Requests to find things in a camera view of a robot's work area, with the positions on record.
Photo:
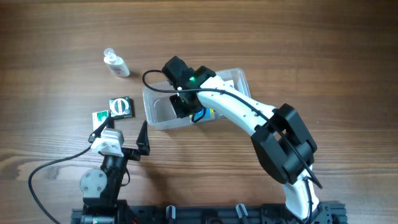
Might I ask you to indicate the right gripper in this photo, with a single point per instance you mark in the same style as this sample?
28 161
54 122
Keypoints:
179 106

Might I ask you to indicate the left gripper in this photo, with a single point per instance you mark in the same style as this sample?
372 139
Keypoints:
130 153

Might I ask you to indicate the blue yellow VapoDrops box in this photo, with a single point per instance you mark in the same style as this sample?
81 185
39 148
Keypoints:
204 115

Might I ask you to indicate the dark green round-logo box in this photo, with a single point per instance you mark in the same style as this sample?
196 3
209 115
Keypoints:
121 107

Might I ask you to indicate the white Hansaplast plaster box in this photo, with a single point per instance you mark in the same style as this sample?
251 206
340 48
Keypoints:
229 83

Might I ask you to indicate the white sanitizer bottle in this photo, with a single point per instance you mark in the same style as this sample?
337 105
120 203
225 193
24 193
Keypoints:
115 63

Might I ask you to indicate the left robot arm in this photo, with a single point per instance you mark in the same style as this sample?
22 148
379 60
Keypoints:
100 187

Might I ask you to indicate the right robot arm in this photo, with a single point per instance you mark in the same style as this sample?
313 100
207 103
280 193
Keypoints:
283 144

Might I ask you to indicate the clear plastic container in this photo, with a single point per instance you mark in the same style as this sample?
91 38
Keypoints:
160 113

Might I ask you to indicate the white green flat box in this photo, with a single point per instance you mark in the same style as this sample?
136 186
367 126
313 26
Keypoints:
98 118

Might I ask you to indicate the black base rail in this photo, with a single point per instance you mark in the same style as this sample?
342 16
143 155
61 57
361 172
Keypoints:
263 214

